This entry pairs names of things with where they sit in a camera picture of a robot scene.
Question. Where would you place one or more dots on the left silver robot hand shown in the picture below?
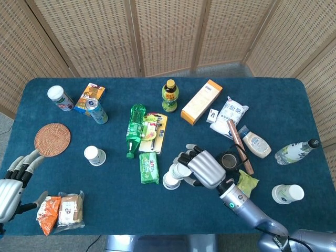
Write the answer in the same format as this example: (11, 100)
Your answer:
(9, 191)

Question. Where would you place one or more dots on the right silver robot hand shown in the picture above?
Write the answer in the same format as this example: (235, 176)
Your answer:
(207, 170)

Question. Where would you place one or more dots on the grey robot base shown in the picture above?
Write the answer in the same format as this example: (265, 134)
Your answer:
(160, 244)

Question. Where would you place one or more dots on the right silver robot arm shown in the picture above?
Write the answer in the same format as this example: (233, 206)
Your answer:
(246, 207)

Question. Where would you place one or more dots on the black tape roll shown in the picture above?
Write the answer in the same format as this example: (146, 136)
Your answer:
(228, 160)

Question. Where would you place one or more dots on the brown wooden stick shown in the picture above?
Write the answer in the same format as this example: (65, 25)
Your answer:
(240, 147)

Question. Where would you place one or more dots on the yellow-green snack packet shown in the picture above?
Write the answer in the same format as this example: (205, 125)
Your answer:
(248, 182)

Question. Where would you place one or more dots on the orange snack bag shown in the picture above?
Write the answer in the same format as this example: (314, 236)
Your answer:
(48, 212)

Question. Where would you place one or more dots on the small white box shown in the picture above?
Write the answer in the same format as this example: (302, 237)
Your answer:
(212, 116)

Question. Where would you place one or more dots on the beige mayonnaise squeeze bottle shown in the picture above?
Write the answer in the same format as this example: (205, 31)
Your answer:
(256, 144)

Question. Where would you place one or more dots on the yellow razor blister pack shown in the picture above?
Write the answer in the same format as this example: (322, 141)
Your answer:
(157, 144)

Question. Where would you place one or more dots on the green wet wipes pack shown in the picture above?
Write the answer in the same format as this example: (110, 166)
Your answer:
(149, 168)

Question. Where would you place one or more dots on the clear bag of brown bread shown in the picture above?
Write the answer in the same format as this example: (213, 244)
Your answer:
(71, 211)

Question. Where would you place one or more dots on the white salt bag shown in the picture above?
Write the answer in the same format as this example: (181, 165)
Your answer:
(232, 110)

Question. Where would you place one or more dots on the round woven rattan coaster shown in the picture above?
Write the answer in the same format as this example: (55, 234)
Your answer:
(52, 140)

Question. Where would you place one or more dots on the long orange and cream box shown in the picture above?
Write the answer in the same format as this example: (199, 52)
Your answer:
(200, 102)

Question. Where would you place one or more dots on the lip balm blister pack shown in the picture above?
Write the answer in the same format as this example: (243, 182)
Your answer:
(149, 132)

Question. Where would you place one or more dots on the lemon tea bottle yellow cap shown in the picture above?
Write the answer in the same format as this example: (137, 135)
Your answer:
(169, 98)

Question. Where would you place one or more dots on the white paper cup blue print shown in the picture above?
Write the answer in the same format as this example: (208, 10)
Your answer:
(287, 194)

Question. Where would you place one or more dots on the green plastic soda bottle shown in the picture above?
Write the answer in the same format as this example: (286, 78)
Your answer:
(134, 126)

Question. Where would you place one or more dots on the white bottle black cap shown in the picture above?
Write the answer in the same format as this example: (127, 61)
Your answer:
(294, 152)

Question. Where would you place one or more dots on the white lidded snack canister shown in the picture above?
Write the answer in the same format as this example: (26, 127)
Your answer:
(61, 99)

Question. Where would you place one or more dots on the light blue beverage can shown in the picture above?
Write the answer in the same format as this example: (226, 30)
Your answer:
(97, 111)

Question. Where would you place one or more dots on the orange and blue carton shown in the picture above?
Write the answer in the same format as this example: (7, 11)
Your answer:
(92, 90)

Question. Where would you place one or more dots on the bamboo folding screen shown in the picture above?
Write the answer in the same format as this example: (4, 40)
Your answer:
(168, 31)

